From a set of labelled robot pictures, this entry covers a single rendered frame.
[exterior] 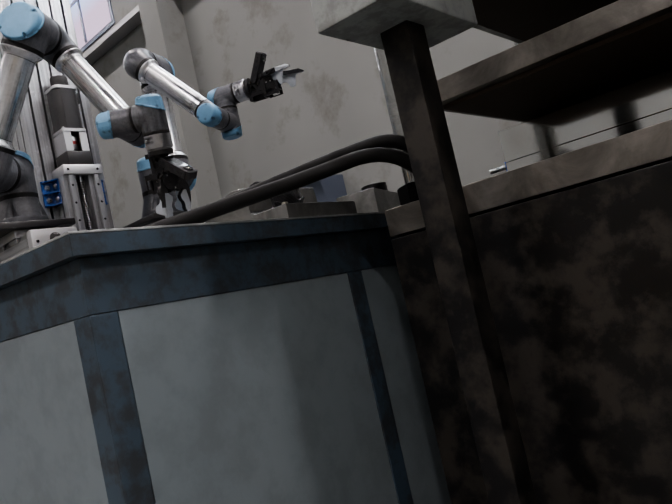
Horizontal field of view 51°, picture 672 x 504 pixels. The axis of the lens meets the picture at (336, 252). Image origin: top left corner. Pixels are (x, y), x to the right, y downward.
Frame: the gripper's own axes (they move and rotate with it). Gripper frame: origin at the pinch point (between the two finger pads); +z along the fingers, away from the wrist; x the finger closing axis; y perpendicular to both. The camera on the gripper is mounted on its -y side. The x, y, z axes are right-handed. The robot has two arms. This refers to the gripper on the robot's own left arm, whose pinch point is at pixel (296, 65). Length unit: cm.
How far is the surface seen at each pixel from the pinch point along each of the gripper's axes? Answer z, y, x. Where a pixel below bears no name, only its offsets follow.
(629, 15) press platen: 93, 32, 98
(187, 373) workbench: 9, 73, 137
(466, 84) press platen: 61, 34, 85
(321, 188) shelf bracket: -95, 32, -292
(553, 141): 76, 50, 54
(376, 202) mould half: 26, 53, 45
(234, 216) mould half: -1, 48, 81
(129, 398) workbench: 5, 73, 148
